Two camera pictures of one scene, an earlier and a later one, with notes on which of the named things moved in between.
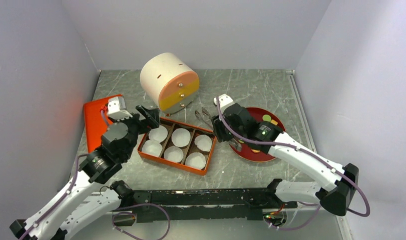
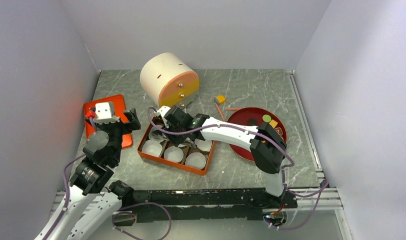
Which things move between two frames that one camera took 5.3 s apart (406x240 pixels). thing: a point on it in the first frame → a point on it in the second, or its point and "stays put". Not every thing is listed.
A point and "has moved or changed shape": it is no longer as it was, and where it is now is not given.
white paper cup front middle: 173,153 stays put
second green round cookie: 267,117 stays put
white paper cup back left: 159,134 stays put
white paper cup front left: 152,147 stays put
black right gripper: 218,127 → 169,126
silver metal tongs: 208,120 has moved or changed shape
